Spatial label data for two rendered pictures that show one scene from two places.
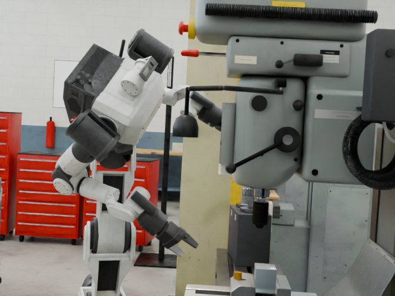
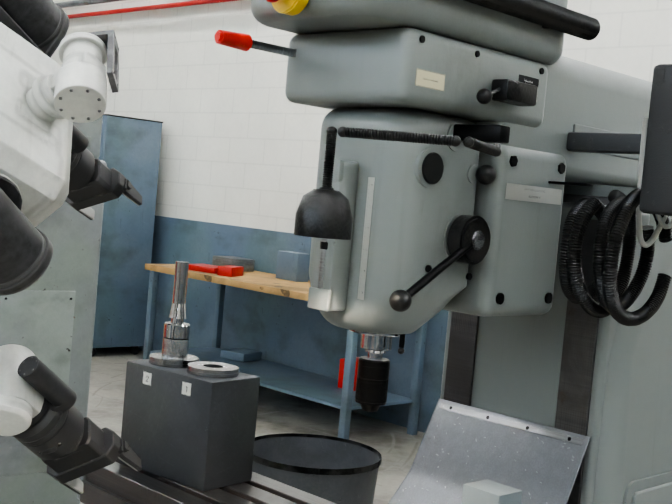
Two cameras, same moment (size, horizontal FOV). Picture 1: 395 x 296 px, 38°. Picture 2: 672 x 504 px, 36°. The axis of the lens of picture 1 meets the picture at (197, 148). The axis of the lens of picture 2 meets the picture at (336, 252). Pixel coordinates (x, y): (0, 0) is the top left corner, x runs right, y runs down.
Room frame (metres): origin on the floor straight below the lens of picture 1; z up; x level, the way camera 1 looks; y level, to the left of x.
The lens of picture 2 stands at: (0.68, 0.97, 1.50)
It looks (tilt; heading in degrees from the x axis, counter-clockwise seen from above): 3 degrees down; 313
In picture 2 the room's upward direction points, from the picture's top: 5 degrees clockwise
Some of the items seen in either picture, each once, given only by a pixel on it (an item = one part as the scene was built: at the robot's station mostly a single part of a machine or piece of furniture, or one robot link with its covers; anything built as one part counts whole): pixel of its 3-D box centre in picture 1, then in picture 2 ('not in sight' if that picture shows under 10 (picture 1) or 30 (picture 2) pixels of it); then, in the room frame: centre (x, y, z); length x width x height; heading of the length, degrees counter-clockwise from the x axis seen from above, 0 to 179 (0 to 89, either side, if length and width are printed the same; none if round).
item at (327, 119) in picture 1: (332, 135); (468, 226); (1.67, -0.39, 1.47); 0.24 x 0.19 x 0.26; 178
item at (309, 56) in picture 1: (298, 61); (501, 94); (1.54, -0.26, 1.66); 0.12 x 0.04 x 0.04; 88
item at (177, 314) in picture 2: not in sight; (179, 292); (2.15, -0.20, 1.30); 0.03 x 0.03 x 0.11
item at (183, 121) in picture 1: (186, 125); (324, 212); (1.58, 0.04, 1.48); 0.07 x 0.07 x 0.06
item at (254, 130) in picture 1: (266, 132); (389, 221); (1.67, -0.20, 1.47); 0.21 x 0.19 x 0.32; 178
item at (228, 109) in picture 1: (227, 138); (333, 235); (1.68, -0.09, 1.45); 0.04 x 0.04 x 0.21; 88
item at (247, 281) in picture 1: (242, 286); not in sight; (1.44, -0.13, 1.08); 0.12 x 0.06 x 0.04; 178
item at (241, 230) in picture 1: (248, 232); (188, 416); (2.10, -0.21, 1.09); 0.22 x 0.12 x 0.20; 5
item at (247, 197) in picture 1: (248, 197); (175, 342); (2.15, -0.20, 1.21); 0.05 x 0.05 x 0.05
